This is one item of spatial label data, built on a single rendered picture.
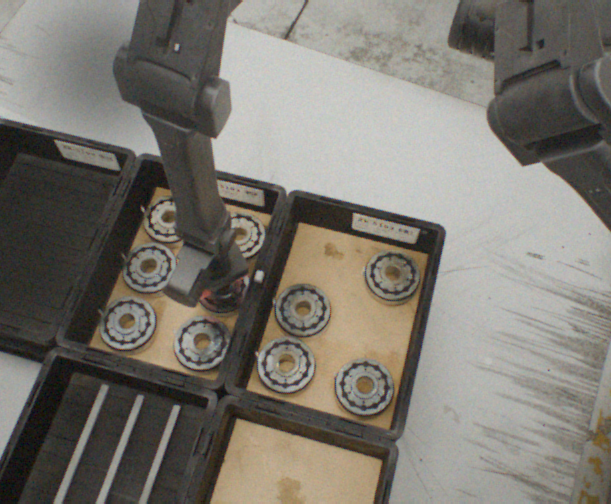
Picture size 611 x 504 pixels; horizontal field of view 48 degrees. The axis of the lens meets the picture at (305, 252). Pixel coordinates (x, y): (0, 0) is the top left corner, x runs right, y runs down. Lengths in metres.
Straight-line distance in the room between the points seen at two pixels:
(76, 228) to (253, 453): 0.56
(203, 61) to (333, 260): 0.74
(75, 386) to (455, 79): 1.86
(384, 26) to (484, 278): 1.52
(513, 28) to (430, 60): 2.09
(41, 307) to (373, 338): 0.62
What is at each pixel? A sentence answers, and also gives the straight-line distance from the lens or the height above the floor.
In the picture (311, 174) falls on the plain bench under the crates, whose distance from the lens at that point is 1.57.
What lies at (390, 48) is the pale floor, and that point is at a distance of 2.75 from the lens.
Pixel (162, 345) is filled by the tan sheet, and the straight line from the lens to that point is 1.29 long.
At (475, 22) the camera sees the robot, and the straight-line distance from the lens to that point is 1.23.
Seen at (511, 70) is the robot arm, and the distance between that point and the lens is 0.63.
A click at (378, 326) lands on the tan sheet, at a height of 0.83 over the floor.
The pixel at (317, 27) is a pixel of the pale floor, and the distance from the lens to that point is 2.80.
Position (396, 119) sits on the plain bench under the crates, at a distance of 1.67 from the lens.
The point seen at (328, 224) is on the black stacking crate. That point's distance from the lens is 1.34.
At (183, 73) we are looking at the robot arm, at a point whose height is 1.53.
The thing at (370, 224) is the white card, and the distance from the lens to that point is 1.30.
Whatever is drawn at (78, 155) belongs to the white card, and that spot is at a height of 0.88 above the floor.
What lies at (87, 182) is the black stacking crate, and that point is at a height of 0.83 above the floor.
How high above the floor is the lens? 2.04
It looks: 65 degrees down
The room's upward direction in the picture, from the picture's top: straight up
